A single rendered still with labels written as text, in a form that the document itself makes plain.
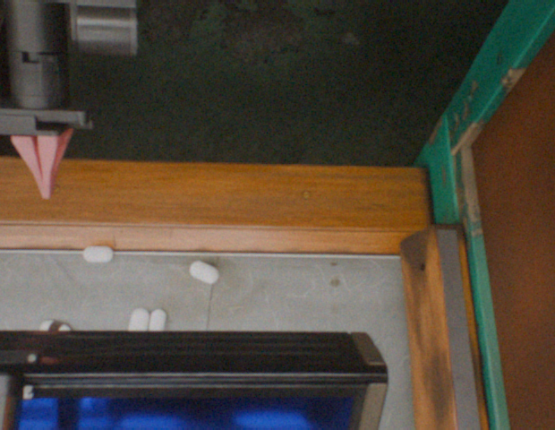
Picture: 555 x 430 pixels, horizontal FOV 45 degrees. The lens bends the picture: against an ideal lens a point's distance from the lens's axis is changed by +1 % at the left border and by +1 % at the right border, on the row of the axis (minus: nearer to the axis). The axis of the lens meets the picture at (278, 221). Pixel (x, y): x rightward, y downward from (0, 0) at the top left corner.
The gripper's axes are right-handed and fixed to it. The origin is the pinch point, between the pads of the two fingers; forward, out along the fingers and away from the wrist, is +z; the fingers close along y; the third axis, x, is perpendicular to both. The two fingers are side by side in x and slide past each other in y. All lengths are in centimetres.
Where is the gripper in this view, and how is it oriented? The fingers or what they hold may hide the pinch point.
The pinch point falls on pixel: (46, 189)
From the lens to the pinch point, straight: 77.5
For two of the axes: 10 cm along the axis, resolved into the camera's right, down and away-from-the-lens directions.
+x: -0.6, -3.1, 9.5
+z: -0.5, 9.5, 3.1
